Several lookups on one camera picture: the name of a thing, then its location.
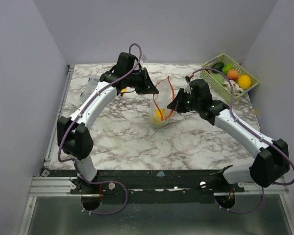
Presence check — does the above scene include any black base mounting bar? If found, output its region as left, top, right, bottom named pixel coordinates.
left=40, top=168, right=244, bottom=204

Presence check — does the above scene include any green perforated plastic basket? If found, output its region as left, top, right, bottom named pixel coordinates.
left=200, top=53, right=259, bottom=103

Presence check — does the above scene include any orange toy peach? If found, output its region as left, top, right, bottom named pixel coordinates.
left=227, top=69, right=239, bottom=80

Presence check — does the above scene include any clear zip bag orange zipper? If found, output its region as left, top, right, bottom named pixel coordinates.
left=149, top=76, right=175, bottom=129

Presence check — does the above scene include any white toy mushroom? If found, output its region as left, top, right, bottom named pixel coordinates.
left=221, top=79, right=244, bottom=96

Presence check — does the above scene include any dark green toy avocado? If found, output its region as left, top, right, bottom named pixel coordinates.
left=211, top=62, right=225, bottom=71

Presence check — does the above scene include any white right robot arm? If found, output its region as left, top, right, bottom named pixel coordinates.
left=167, top=79, right=290, bottom=192

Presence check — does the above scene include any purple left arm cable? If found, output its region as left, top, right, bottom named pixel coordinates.
left=57, top=43, right=143, bottom=216

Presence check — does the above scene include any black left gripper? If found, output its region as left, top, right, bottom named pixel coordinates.
left=125, top=67, right=159, bottom=94

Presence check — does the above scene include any aluminium frame rail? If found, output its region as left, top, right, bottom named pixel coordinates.
left=28, top=175, right=290, bottom=196

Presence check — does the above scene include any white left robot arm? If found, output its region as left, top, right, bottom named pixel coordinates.
left=57, top=52, right=159, bottom=193

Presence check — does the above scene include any light green toy apple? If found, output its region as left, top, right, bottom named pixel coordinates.
left=222, top=64, right=234, bottom=75

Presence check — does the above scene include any clear plastic box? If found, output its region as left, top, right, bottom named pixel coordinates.
left=80, top=75, right=100, bottom=103

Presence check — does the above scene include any yellow toy pear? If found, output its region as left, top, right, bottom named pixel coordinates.
left=151, top=109, right=165, bottom=124

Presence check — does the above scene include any yellow toy lemon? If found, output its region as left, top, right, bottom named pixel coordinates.
left=237, top=75, right=252, bottom=90

